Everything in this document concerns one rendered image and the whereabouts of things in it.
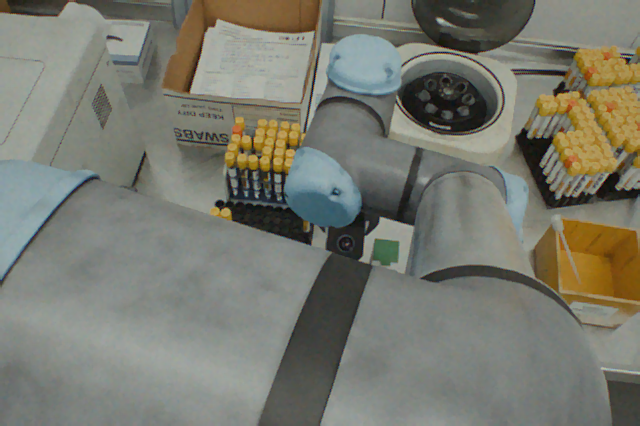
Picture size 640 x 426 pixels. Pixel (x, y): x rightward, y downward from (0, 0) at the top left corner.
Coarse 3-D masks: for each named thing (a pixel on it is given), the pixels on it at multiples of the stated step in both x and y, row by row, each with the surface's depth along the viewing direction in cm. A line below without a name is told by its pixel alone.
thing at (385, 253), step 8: (376, 240) 89; (384, 240) 89; (392, 240) 89; (376, 248) 89; (384, 248) 89; (392, 248) 89; (376, 256) 88; (384, 256) 88; (392, 256) 88; (376, 264) 88; (384, 264) 87; (392, 264) 88
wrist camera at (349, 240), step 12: (360, 216) 70; (336, 228) 70; (348, 228) 70; (360, 228) 70; (336, 240) 70; (348, 240) 70; (360, 240) 70; (336, 252) 70; (348, 252) 70; (360, 252) 70
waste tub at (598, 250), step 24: (552, 240) 89; (576, 240) 93; (600, 240) 92; (624, 240) 91; (552, 264) 87; (576, 264) 95; (600, 264) 95; (624, 264) 90; (552, 288) 85; (576, 288) 93; (600, 288) 93; (624, 288) 89; (576, 312) 87; (600, 312) 86; (624, 312) 85
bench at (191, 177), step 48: (48, 0) 123; (96, 0) 121; (144, 0) 121; (528, 48) 118; (576, 48) 118; (144, 96) 113; (528, 96) 116; (144, 144) 106; (144, 192) 101; (192, 192) 101; (528, 240) 98; (624, 336) 89
